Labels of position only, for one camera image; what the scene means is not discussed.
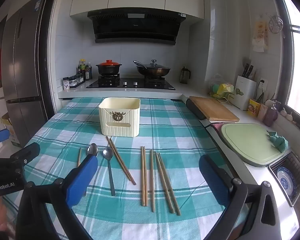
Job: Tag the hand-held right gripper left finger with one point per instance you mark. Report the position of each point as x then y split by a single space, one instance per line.
81 180

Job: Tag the teal checked tablecloth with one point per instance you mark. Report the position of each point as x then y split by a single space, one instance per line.
170 130

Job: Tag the black gas stove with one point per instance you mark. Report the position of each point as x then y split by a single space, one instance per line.
130 83

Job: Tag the wooden cutting board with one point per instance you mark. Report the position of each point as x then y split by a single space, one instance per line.
215 108

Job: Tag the garlic bulbs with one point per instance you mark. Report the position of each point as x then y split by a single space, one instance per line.
287 112

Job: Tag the wall socket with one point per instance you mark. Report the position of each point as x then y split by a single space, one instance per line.
263 85

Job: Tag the pink mat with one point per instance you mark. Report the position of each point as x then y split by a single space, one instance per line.
216 125

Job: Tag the yellow-capped oil bottle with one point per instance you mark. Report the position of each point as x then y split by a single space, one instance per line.
82 68

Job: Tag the spice jar rack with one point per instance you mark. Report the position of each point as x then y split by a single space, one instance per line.
73 82

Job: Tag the black range hood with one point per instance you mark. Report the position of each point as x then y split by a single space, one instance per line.
135 27

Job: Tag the window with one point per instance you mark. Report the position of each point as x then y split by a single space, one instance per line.
298 62

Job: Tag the yellow and green plastic bags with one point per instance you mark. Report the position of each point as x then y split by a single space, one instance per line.
221 88

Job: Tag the wok with glass lid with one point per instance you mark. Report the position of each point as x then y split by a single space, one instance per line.
152 70

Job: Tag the black clay pot orange lid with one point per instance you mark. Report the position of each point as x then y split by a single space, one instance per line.
109 67

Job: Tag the cream ribbed utensil box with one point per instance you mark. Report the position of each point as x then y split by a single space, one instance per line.
120 122

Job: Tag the green cutting board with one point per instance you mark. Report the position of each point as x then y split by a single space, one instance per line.
247 142

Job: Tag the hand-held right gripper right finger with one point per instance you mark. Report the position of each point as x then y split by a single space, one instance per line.
212 180

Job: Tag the cardboard box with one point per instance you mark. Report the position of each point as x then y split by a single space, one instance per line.
11 132

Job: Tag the dark sauce bottle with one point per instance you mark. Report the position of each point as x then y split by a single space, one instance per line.
88 71

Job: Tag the green cloth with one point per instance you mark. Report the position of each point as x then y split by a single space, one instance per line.
278 141

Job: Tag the yellow food packet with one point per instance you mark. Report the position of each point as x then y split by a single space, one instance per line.
253 108

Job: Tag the glass kettle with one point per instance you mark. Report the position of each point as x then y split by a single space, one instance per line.
185 75

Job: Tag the blue and white plate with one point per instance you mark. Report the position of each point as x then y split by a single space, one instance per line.
287 181

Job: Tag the grey steel refrigerator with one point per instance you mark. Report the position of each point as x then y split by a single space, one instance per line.
22 67

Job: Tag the wall calendar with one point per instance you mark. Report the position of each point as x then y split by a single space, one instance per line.
260 36

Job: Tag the purple soap dispenser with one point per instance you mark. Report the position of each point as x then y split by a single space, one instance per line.
270 115

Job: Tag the white knife block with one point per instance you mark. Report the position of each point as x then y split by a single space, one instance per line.
243 92

